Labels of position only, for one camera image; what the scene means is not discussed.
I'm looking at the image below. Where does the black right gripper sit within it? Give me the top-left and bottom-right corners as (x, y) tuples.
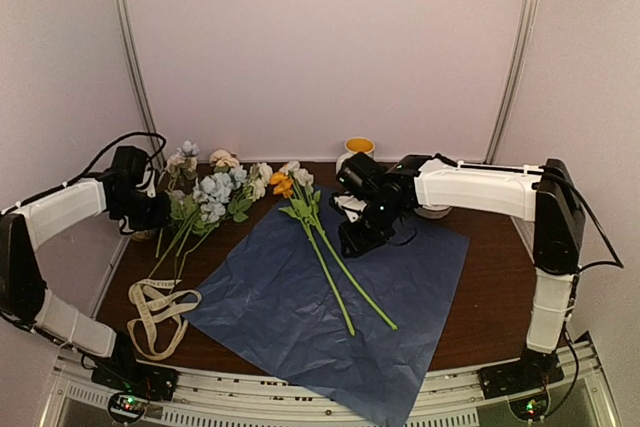
(339, 198), (405, 257)

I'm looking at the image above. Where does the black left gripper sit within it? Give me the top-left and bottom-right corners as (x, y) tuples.
(113, 189), (170, 231)

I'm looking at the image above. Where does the white flower stem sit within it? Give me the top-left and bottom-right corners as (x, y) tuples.
(289, 165), (400, 332)

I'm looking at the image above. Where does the orange flower stem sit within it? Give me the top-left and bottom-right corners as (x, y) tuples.
(269, 161), (355, 336)

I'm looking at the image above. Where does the blue wrapping paper sheet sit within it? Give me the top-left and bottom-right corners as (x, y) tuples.
(187, 201), (469, 426)

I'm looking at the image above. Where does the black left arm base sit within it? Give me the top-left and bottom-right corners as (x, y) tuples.
(88, 332), (179, 401)

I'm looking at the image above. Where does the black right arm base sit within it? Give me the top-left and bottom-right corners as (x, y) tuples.
(478, 348), (564, 399)

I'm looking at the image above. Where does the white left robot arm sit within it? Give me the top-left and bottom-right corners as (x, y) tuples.
(1, 177), (170, 391)

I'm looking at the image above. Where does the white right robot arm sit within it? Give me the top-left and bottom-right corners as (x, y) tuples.
(333, 153), (586, 389)

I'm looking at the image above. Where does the white scalloped bowl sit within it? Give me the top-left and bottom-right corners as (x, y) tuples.
(414, 206), (452, 220)

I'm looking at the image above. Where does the white mug yellow inside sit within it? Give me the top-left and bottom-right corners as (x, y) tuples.
(343, 137), (375, 159)

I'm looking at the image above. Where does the cream printed ribbon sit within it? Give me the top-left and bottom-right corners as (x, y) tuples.
(126, 278), (202, 362)

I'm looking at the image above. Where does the left circuit board with LEDs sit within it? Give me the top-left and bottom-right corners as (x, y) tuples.
(107, 392), (149, 423)

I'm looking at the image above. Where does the circuit board with leds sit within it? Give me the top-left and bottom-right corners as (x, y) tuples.
(509, 397), (549, 421)
(107, 392), (149, 423)

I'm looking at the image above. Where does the right circuit board with LEDs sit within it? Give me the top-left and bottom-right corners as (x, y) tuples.
(509, 397), (549, 421)

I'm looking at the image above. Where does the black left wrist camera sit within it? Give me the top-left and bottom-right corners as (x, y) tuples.
(110, 146), (148, 187)

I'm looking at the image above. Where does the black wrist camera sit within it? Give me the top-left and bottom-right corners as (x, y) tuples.
(110, 146), (148, 187)
(336, 152), (385, 199)

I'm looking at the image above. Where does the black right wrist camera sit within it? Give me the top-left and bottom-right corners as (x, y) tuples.
(336, 152), (385, 199)

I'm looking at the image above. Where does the left aluminium frame post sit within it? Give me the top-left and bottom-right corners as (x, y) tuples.
(103, 0), (168, 168)

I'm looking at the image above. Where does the aluminium frame post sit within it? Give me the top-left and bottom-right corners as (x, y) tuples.
(484, 0), (539, 164)
(103, 0), (168, 168)

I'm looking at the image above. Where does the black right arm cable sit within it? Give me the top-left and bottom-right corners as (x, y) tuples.
(539, 166), (626, 288)

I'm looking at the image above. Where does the right aluminium frame post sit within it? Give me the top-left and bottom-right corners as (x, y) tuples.
(484, 0), (539, 164)

